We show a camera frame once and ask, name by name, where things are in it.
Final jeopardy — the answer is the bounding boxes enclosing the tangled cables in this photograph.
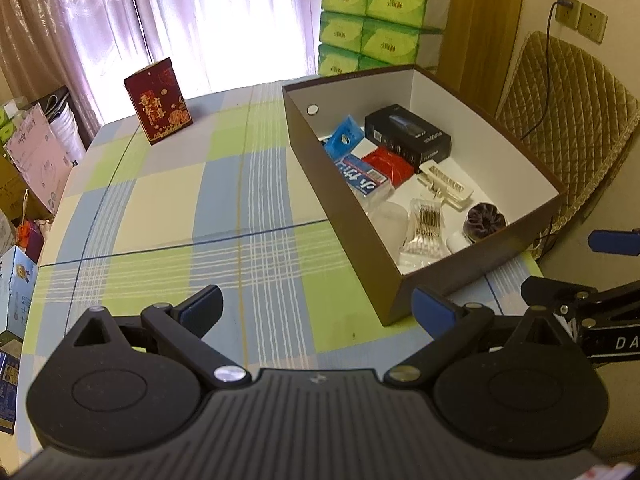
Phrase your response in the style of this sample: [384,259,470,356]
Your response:
[535,215,558,261]

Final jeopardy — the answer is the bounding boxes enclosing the chair with quilted cover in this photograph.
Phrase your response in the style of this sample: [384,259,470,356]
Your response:
[495,30,640,261]

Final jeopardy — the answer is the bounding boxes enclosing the black shaver box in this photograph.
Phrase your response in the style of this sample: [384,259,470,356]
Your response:
[364,104,453,173]

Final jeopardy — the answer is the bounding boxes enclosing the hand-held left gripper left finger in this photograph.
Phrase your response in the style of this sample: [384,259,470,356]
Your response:
[72,284,251,391]

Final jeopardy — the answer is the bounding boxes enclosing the blue carton box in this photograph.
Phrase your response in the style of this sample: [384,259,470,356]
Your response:
[0,245,40,341]

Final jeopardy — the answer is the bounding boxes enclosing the wooden door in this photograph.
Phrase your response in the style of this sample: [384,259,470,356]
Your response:
[375,0,528,116]

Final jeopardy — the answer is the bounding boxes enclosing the blue toothpaste box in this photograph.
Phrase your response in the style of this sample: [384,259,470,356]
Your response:
[334,154,392,206]

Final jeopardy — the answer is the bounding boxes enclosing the red gift box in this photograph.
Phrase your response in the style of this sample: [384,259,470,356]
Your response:
[123,58,193,147]

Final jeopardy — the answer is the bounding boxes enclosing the brown cardboard box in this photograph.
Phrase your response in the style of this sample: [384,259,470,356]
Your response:
[281,64,568,327]

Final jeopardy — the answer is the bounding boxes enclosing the green tissue pack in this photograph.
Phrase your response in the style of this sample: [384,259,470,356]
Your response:
[0,102,22,141]

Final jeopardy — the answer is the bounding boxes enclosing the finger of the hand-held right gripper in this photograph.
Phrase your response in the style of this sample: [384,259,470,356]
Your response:
[521,276,602,317]
[588,229,640,253]

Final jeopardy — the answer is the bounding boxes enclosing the stack of green tissue packs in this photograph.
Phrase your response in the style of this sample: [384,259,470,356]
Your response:
[317,0,451,78]

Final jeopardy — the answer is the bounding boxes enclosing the cotton swabs bag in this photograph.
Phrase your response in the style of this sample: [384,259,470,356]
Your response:
[397,197,448,266]

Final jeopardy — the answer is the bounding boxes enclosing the wall socket with plug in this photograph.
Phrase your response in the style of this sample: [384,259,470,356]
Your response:
[555,0,582,26]

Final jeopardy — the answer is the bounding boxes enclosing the clear plastic cup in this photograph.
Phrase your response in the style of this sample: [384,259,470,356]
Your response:
[367,202,410,241]

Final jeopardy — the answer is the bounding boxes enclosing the blue sachet pack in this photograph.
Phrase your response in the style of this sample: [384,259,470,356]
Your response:
[324,115,365,163]

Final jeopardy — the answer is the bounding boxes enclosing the white hair clip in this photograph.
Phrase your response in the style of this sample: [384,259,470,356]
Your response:
[416,164,475,208]

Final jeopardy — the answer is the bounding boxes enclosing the pink and white cardboard box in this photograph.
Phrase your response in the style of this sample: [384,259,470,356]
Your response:
[4,102,73,216]

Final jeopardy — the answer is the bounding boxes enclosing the stacked white containers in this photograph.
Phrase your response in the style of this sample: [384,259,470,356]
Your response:
[47,105,87,166]

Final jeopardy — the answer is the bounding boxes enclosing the blue milk carton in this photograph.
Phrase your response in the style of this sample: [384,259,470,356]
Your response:
[0,350,23,436]

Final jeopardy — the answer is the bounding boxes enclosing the dark charger cable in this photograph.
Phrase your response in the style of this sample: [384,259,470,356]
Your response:
[520,1,565,141]

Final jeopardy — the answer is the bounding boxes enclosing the red pack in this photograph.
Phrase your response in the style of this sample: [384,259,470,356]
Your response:
[361,146,416,188]

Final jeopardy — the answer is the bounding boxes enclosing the checkered cloth desktop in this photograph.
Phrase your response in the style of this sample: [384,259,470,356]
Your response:
[22,80,546,376]

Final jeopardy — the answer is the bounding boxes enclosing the sheer curtain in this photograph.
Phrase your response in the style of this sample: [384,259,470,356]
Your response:
[0,0,333,136]

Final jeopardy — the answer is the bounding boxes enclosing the dark hair scrunchie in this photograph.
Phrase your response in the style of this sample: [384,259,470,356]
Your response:
[464,203,508,245]

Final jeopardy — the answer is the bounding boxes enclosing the brown cardboard carton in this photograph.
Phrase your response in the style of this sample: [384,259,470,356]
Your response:
[0,160,51,222]

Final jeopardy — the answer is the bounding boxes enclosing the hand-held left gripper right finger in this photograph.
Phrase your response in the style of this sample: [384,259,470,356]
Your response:
[384,287,572,391]

